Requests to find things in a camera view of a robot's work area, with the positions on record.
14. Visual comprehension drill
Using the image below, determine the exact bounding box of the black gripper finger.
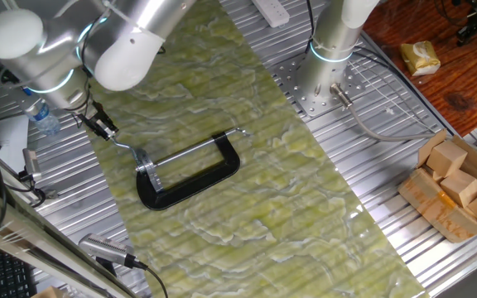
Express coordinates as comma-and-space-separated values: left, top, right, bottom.
89, 122, 112, 142
99, 111, 120, 136

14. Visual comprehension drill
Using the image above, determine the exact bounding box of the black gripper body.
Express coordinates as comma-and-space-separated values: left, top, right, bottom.
75, 101, 108, 128

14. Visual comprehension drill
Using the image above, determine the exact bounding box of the water bottle with blue label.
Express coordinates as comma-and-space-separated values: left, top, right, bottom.
22, 97, 61, 137

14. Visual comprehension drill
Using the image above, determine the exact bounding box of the white paper sheet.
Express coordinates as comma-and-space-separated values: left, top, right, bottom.
0, 114, 31, 175

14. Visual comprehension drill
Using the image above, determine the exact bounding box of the black C-clamp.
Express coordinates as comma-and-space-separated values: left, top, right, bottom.
135, 127, 251, 211

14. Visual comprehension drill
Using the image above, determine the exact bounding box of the green marble pattern mat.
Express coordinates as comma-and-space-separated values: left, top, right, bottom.
87, 0, 430, 298

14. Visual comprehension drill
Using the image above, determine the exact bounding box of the large light wooden block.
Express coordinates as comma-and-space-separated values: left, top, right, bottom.
31, 285, 70, 298

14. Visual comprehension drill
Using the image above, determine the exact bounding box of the white power strip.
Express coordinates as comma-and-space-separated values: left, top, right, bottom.
249, 0, 292, 29

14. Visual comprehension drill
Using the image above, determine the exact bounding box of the yellow wrapped packet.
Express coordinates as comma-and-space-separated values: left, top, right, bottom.
399, 40, 441, 77

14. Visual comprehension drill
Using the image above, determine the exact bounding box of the brown cardboard box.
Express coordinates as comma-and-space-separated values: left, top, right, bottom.
397, 128, 477, 244

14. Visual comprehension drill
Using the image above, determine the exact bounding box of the brown wooden table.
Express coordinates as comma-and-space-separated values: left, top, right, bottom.
362, 0, 477, 137

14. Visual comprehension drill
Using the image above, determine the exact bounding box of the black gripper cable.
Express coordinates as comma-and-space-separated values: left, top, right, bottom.
75, 14, 113, 108

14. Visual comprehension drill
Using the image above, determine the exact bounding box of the grey camera on black mount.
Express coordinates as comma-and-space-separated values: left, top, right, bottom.
17, 147, 60, 208

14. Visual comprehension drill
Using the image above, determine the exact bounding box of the silver ribbed camera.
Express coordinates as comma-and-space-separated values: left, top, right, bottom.
78, 233, 136, 268

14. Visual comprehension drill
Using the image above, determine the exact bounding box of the aluminium frame bar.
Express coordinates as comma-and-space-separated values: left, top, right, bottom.
0, 177, 140, 298

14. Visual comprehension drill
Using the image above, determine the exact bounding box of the black camera cable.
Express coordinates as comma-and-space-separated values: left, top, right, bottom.
132, 259, 170, 298

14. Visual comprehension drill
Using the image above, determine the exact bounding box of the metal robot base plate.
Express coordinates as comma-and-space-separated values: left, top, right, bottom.
270, 55, 368, 118

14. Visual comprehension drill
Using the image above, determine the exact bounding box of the black cable bundle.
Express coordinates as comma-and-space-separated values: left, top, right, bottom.
302, 0, 318, 59

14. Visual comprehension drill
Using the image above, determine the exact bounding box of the grey cable with metal connector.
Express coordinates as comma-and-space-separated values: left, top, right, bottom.
329, 82, 436, 142

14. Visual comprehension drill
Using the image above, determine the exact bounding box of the black camera stand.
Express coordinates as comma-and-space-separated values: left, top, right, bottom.
435, 0, 477, 47

